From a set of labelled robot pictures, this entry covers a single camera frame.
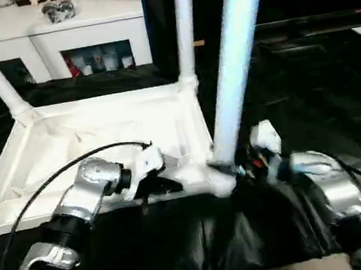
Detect white cabinet with glass doors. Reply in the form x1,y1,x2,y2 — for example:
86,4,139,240
0,0,155,92

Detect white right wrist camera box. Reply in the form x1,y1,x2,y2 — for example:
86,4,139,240
248,119,287,186

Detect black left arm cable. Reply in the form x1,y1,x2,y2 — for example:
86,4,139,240
0,139,168,270

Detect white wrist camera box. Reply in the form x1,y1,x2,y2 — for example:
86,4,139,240
118,143,170,203
248,119,287,186

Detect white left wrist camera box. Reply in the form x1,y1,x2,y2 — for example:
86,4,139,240
118,143,170,203

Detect grey plush toy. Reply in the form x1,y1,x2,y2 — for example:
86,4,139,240
42,0,79,25

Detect toy figures behind cabinet glass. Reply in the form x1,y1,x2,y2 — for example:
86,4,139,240
61,41,137,79

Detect white plastic table top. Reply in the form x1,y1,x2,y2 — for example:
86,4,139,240
0,71,241,245

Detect black work mat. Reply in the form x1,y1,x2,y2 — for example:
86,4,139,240
0,21,361,270

